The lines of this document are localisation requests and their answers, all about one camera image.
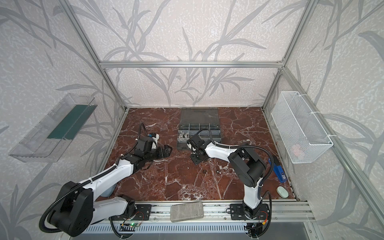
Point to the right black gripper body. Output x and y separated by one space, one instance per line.
196 150

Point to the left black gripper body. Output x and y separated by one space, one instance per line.
160 151

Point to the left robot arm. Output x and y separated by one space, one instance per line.
77 207

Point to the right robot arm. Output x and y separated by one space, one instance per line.
247 164

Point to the clear compartment organizer box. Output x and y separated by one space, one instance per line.
195 119

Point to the grey stone block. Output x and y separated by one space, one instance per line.
186 212

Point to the blue stapler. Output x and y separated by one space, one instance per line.
278 172

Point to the green mat on shelf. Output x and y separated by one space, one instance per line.
72 123

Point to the pale green soap bar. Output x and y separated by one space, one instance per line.
283 193

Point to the white ventilation grille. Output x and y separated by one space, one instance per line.
183 228

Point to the pink object in basket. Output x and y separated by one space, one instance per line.
298 152

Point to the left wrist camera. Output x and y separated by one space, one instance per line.
155 137

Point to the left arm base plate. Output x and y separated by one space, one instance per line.
142 212

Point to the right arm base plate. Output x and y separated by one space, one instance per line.
237 212

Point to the clear acrylic wall shelf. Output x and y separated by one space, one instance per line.
35 147

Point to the white wire mesh basket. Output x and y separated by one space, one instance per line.
298 124

